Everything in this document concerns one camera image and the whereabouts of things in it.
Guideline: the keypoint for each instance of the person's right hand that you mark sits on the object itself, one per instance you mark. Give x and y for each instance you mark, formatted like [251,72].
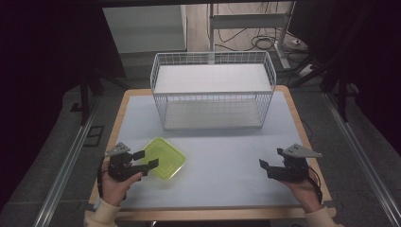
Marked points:
[303,192]

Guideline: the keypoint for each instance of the white power strip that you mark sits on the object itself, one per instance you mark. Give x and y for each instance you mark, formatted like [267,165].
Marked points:
[306,70]

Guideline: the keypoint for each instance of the green square plastic plate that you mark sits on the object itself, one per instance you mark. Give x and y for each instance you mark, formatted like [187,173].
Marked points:
[163,158]

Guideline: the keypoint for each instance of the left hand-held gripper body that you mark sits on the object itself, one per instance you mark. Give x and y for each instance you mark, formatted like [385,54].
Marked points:
[121,164]

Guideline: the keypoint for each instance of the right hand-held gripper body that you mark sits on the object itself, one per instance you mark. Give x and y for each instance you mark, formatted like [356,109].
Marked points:
[293,165]

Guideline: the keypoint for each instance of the black tripod stand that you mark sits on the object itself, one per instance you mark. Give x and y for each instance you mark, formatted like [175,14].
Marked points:
[90,94]
[334,78]

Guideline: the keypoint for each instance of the aluminium rail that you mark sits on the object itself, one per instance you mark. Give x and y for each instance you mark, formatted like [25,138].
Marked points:
[64,171]
[362,157]

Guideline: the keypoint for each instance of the white metal desk frame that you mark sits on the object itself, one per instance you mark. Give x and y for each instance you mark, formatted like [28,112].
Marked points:
[249,23]

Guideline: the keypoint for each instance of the person's left hand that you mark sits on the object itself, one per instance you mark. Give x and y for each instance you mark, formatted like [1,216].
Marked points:
[114,188]

